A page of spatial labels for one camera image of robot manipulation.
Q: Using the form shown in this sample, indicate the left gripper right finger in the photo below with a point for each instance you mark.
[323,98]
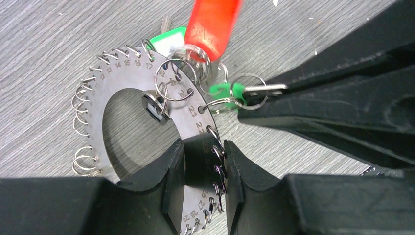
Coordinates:
[259,203]

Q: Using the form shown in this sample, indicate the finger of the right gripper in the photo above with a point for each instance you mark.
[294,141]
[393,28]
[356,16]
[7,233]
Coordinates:
[373,64]
[368,115]

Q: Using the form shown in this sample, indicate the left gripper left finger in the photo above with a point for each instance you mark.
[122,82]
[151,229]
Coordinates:
[149,202]

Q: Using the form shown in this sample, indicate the black key tag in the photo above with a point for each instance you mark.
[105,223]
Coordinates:
[156,106]

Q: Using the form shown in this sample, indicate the numbered metal key ring disc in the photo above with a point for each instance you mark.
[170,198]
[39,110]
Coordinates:
[122,137]

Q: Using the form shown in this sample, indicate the red key tag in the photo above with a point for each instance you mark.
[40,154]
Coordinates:
[210,25]

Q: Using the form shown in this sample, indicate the green key tag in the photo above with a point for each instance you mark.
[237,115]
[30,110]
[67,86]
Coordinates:
[166,42]

